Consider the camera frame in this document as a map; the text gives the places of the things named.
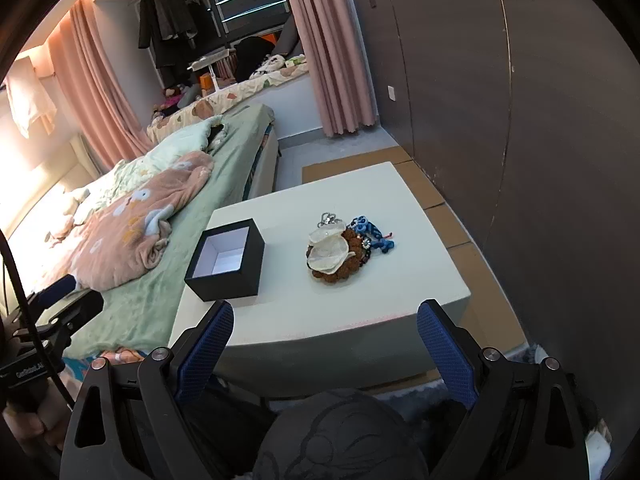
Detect light green floral quilt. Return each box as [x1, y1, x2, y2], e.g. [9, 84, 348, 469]
[60, 115, 222, 226]

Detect pink curtain far left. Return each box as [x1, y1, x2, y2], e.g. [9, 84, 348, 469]
[47, 0, 152, 169]

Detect white shell pendant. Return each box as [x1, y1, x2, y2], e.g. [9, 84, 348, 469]
[307, 226, 355, 274]

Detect green bed sheet mattress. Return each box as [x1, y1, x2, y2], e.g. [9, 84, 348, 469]
[64, 104, 275, 360]

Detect blue bead bracelet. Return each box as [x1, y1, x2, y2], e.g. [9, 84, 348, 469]
[348, 214, 396, 254]

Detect pink fleece blanket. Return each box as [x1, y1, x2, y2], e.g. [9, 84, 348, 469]
[42, 151, 214, 292]

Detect hanging dark clothes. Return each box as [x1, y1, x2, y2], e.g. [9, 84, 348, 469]
[138, 0, 198, 68]

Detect pink curtain by wardrobe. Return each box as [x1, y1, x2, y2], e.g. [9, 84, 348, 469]
[288, 0, 375, 136]

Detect brown bead bracelet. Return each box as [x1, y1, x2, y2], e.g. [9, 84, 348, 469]
[306, 226, 374, 285]

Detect dark brown wardrobe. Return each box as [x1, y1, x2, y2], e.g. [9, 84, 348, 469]
[349, 0, 640, 361]

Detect black jewelry box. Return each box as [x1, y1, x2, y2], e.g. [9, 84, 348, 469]
[184, 219, 265, 302]

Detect floral window seat cushion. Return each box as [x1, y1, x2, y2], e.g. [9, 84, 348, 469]
[146, 55, 308, 144]

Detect brown cardboard floor sheet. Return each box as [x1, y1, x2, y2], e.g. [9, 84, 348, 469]
[302, 146, 528, 356]

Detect white low table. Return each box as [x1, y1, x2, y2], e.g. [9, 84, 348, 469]
[195, 162, 470, 398]

